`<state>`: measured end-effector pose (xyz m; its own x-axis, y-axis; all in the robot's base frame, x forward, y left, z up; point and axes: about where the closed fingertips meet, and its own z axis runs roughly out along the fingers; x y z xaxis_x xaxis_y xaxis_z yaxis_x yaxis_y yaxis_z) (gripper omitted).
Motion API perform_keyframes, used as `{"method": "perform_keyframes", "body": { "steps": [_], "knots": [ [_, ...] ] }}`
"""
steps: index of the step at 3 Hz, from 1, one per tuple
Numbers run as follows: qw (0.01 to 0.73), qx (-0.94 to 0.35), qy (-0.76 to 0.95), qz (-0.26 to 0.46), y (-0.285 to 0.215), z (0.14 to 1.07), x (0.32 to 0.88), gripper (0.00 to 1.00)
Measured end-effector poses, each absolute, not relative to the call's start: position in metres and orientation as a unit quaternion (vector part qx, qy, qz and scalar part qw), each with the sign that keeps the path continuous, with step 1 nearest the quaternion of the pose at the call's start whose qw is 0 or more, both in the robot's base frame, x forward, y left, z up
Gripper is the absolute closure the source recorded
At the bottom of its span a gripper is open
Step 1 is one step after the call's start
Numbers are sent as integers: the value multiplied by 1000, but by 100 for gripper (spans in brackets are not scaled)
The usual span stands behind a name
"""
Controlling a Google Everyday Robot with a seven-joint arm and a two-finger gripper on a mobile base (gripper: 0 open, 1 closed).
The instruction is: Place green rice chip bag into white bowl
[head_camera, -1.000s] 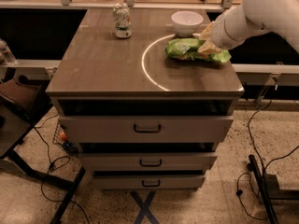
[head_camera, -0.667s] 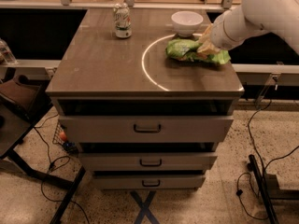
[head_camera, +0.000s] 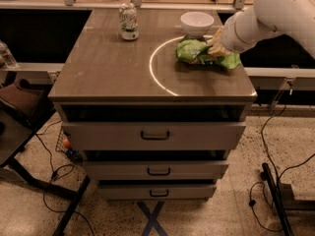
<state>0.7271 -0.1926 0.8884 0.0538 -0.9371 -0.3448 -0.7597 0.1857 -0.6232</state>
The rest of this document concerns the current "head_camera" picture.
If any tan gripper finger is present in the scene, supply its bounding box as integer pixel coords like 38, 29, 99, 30
208, 45, 232, 57
207, 27, 223, 46

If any green rice chip bag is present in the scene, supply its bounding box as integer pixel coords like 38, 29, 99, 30
175, 39, 241, 69

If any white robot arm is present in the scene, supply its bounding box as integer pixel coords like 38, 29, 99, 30
208, 0, 315, 57

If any white bowl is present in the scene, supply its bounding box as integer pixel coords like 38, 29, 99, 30
180, 12, 215, 38

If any green white soda can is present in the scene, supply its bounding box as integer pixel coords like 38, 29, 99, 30
119, 3, 139, 40

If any grey drawer cabinet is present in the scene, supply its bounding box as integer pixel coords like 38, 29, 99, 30
49, 9, 257, 187

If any black metal stand leg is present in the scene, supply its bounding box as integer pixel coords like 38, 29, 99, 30
262, 163, 293, 236

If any dark side table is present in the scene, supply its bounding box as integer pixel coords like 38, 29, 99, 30
1, 79, 90, 236

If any clear plastic bottle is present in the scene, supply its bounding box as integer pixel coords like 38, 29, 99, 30
0, 41, 18, 68

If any top drawer with handle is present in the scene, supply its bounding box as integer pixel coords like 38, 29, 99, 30
62, 122, 246, 150

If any drawer with handle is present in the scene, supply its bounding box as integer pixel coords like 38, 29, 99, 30
97, 184, 217, 200
83, 160, 228, 181
62, 122, 246, 150

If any middle drawer with handle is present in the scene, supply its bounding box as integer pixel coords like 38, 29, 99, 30
83, 160, 228, 181

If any bottom drawer with handle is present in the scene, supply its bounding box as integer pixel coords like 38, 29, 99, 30
97, 184, 217, 200

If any wire basket with balls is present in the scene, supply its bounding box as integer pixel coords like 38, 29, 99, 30
55, 130, 82, 162

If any black floor cable left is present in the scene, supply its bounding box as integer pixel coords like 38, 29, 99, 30
33, 118, 96, 236

